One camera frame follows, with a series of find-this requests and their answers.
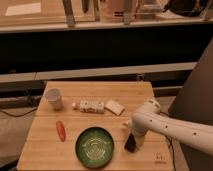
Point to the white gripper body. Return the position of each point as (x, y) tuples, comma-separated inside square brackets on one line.
[(137, 133)]

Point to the black eraser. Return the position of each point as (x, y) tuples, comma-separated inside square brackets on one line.
[(130, 144)]

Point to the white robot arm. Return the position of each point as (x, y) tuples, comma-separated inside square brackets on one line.
[(147, 117)]

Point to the green round plate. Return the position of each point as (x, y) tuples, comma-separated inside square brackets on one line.
[(94, 147)]

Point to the white plastic bottle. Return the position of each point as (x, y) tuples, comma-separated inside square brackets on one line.
[(89, 106)]

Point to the white paper cup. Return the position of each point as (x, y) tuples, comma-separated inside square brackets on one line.
[(54, 98)]

